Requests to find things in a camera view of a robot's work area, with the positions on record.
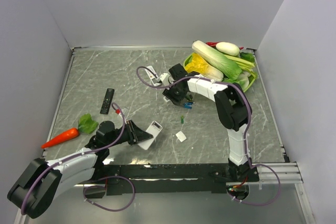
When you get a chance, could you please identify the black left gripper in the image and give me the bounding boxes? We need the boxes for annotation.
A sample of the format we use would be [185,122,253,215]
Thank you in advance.
[106,119,153,147]

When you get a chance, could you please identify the white remote control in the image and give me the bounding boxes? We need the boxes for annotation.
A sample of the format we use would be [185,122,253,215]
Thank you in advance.
[138,121,163,151]

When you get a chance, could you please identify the white battery cover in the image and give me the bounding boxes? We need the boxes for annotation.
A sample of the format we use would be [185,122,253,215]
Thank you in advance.
[175,131,187,143]

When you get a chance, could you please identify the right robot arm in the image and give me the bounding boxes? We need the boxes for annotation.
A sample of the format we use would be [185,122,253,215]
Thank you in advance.
[160,64,251,181]

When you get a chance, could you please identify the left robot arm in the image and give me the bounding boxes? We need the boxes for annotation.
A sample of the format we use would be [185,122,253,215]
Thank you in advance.
[7,120,162,219]

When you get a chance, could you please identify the white remote with screen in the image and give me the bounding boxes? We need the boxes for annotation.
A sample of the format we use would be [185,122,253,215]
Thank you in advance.
[145,66,160,81]

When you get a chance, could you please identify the black remote control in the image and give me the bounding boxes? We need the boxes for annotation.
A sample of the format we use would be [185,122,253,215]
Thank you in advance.
[100,88,114,115]

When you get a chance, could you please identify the yellow napa cabbage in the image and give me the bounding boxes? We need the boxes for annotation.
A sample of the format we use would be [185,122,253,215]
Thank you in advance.
[183,53,224,81]

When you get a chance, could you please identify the green napa cabbage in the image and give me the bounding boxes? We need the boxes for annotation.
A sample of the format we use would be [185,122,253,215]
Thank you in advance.
[192,40,242,80]

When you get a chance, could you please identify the green leaf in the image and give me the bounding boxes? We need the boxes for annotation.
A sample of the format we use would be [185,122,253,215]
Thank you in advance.
[78,113,99,134]

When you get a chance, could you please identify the red chili pepper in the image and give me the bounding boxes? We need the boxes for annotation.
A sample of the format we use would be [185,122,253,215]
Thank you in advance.
[206,42,218,47]

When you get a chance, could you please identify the green lettuce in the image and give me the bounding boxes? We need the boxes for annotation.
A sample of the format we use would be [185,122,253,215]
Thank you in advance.
[223,73,250,92]

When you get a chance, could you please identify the white radish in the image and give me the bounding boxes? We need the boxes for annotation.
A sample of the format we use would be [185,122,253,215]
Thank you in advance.
[215,42,240,56]

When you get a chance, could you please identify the orange carrot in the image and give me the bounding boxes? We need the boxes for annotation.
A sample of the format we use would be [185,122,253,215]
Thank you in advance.
[40,127,80,149]

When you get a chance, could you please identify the green celery stalks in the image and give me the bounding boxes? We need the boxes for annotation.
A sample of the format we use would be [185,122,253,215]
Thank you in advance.
[225,52,257,78]

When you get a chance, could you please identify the green plastic tray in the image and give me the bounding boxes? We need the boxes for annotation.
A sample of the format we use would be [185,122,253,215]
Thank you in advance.
[183,53,257,93]

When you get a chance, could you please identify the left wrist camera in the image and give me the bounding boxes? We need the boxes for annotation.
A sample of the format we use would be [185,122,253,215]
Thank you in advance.
[115,107,129,120]

